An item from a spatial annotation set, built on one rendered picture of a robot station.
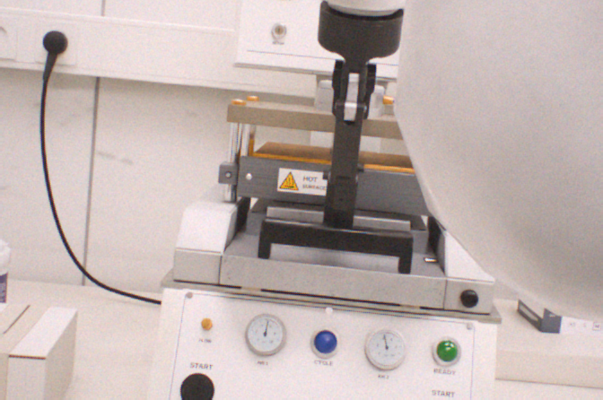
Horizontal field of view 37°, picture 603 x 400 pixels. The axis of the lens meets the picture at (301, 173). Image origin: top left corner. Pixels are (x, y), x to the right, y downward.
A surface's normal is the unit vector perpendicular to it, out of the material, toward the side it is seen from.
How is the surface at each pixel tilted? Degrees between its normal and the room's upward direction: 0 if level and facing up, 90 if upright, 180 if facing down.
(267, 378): 65
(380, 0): 108
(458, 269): 41
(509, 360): 90
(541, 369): 90
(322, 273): 90
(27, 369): 88
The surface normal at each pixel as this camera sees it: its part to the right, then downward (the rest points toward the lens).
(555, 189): -0.44, 0.36
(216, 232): 0.04, -0.68
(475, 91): -0.85, 0.11
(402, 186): -0.05, 0.11
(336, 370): -0.01, -0.32
